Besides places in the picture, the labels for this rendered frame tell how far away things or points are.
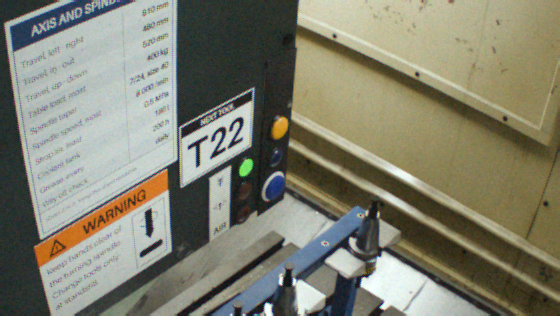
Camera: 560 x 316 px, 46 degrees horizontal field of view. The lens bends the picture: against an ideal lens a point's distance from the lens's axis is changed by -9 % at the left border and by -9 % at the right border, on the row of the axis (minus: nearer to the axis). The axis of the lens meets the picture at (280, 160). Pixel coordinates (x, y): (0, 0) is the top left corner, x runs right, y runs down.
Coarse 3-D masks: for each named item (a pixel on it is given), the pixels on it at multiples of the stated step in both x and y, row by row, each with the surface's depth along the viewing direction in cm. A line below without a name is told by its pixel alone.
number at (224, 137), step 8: (240, 112) 71; (248, 112) 72; (224, 120) 70; (232, 120) 71; (240, 120) 72; (216, 128) 69; (224, 128) 70; (232, 128) 71; (240, 128) 72; (216, 136) 70; (224, 136) 71; (232, 136) 72; (240, 136) 73; (216, 144) 70; (224, 144) 71; (232, 144) 72; (240, 144) 73; (208, 152) 70; (216, 152) 71; (224, 152) 72; (208, 160) 70; (216, 160) 71
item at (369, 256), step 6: (348, 246) 127; (354, 246) 126; (378, 246) 126; (354, 252) 126; (360, 252) 125; (366, 252) 125; (372, 252) 125; (378, 252) 128; (360, 258) 126; (366, 258) 125; (372, 258) 126; (366, 264) 126
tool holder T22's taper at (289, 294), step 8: (280, 280) 109; (280, 288) 109; (288, 288) 109; (280, 296) 110; (288, 296) 109; (296, 296) 111; (272, 304) 112; (280, 304) 110; (288, 304) 110; (296, 304) 111; (272, 312) 112; (280, 312) 111; (288, 312) 111; (296, 312) 112
